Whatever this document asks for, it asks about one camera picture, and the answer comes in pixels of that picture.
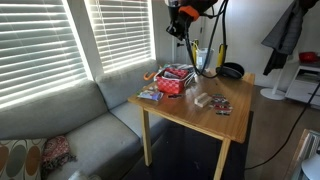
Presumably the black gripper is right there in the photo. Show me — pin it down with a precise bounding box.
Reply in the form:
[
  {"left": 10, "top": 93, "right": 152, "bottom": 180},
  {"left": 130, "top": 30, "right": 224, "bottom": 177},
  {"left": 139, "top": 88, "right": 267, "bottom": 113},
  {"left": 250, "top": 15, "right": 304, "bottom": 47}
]
[{"left": 165, "top": 14, "right": 192, "bottom": 42}]

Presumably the white USB charging cable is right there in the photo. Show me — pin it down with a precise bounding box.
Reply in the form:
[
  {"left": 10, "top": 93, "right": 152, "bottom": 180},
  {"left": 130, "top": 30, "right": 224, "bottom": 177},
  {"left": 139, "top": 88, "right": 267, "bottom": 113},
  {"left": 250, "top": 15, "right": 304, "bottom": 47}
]
[{"left": 181, "top": 68, "right": 198, "bottom": 88}]

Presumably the red woven basket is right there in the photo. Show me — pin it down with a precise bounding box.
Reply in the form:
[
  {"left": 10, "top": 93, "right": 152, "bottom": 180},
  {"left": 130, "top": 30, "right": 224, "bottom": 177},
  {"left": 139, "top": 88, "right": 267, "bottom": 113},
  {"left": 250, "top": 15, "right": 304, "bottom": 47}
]
[{"left": 153, "top": 67, "right": 191, "bottom": 95}]

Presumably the gray crumpled cloth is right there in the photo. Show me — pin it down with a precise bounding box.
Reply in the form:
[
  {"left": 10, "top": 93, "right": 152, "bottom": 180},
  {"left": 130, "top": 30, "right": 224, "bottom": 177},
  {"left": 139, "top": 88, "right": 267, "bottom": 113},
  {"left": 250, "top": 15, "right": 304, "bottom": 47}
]
[{"left": 162, "top": 62, "right": 196, "bottom": 73}]

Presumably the clear plastic cup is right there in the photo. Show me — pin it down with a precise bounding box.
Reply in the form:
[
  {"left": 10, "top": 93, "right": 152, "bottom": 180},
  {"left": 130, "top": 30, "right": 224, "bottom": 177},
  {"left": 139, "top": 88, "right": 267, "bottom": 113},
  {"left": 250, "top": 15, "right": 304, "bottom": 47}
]
[{"left": 195, "top": 47, "right": 215, "bottom": 71}]

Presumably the white window blind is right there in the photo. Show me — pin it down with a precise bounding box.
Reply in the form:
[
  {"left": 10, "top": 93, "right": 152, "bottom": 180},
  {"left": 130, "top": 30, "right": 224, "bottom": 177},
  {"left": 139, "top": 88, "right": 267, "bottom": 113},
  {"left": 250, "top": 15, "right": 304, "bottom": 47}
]
[
  {"left": 84, "top": 0, "right": 157, "bottom": 74},
  {"left": 0, "top": 0, "right": 88, "bottom": 109}
]

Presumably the light wooden block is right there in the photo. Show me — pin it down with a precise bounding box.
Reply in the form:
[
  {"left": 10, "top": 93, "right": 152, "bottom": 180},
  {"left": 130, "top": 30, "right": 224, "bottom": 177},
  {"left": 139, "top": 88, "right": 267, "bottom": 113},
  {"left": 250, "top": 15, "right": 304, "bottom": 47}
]
[{"left": 194, "top": 92, "right": 213, "bottom": 108}]

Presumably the light wooden table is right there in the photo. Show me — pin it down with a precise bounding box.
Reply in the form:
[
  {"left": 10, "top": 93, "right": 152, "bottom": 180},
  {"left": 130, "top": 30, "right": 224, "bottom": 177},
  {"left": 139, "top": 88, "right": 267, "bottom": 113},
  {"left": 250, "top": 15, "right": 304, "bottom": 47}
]
[{"left": 127, "top": 64, "right": 257, "bottom": 180}]

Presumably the black hanging garment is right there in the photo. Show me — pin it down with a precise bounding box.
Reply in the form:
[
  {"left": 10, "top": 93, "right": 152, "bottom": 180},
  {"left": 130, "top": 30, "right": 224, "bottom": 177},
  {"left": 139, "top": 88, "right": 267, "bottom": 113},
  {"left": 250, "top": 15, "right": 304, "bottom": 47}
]
[{"left": 262, "top": 49, "right": 288, "bottom": 77}]

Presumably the gray hanging jacket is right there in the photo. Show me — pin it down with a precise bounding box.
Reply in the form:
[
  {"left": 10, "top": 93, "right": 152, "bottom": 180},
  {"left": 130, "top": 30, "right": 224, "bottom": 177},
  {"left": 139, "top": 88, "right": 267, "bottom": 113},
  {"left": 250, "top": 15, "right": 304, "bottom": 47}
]
[{"left": 261, "top": 0, "right": 313, "bottom": 57}]

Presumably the white coat stand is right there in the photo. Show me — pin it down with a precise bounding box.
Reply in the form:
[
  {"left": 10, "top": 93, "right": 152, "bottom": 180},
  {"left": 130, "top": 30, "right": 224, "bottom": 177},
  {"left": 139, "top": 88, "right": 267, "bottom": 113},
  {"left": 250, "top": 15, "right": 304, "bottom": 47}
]
[{"left": 259, "top": 63, "right": 288, "bottom": 102}]

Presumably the red bowl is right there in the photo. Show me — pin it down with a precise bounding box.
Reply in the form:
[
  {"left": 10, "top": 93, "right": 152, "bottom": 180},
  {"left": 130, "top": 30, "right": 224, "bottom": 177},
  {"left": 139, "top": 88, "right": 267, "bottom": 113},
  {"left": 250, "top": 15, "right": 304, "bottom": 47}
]
[{"left": 298, "top": 51, "right": 320, "bottom": 64}]

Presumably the white cabinet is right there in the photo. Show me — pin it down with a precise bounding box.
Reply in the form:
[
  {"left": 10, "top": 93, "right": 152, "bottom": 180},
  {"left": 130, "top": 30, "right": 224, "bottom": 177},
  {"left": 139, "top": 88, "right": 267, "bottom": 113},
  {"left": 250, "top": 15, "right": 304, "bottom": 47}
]
[{"left": 284, "top": 61, "right": 320, "bottom": 110}]

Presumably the gray sectional sofa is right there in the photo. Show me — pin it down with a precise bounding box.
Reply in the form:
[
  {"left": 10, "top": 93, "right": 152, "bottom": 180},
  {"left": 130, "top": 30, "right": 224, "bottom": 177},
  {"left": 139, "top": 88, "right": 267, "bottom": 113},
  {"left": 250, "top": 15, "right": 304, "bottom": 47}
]
[{"left": 0, "top": 59, "right": 174, "bottom": 180}]

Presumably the red paisley pillow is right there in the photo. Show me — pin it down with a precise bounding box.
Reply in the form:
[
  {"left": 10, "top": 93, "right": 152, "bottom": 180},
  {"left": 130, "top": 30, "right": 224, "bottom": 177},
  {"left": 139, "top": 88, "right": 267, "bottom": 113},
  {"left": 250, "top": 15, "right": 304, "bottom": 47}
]
[{"left": 40, "top": 134, "right": 78, "bottom": 175}]

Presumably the oval patterned throw pillow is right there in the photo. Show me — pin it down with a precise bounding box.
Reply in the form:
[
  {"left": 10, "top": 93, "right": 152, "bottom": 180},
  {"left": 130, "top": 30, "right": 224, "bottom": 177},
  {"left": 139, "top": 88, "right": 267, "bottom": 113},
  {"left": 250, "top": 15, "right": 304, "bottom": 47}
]
[{"left": 0, "top": 138, "right": 48, "bottom": 180}]

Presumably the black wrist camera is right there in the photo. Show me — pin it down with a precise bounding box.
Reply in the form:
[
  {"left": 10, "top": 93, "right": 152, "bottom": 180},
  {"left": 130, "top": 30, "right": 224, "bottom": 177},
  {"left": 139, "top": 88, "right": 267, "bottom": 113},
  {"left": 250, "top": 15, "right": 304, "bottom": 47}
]
[{"left": 166, "top": 3, "right": 188, "bottom": 22}]

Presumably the orange cable strap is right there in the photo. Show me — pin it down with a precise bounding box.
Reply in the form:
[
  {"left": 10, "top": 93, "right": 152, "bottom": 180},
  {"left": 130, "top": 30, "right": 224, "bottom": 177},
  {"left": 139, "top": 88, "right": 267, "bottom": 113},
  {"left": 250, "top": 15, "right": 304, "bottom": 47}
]
[{"left": 178, "top": 5, "right": 201, "bottom": 22}]

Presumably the yellow clamp handle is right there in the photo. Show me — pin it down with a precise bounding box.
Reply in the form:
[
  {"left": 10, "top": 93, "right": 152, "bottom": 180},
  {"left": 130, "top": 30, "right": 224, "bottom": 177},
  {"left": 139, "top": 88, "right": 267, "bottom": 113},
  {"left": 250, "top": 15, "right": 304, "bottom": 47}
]
[
  {"left": 191, "top": 39, "right": 200, "bottom": 65},
  {"left": 216, "top": 43, "right": 228, "bottom": 68}
]

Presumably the black looped wrist cable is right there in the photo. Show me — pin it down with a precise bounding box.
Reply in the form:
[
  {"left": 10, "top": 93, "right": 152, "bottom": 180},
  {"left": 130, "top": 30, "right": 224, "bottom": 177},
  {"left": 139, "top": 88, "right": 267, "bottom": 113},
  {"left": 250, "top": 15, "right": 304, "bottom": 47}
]
[{"left": 183, "top": 0, "right": 231, "bottom": 80}]

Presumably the thin black power cable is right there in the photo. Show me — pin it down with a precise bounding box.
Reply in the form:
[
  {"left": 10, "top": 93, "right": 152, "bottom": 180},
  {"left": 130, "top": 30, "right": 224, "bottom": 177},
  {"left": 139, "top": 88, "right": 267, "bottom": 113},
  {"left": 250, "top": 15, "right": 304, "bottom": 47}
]
[{"left": 244, "top": 81, "right": 320, "bottom": 171}]

